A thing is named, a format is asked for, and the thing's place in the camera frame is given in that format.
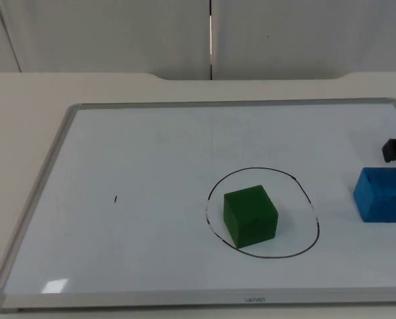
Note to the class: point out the blue cube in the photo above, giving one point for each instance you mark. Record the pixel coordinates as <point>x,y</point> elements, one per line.
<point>380,196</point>

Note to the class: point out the grey-framed whiteboard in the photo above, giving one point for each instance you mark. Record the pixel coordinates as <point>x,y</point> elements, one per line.
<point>135,199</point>

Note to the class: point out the green cube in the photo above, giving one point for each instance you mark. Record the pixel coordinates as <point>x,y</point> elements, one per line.
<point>249,216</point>

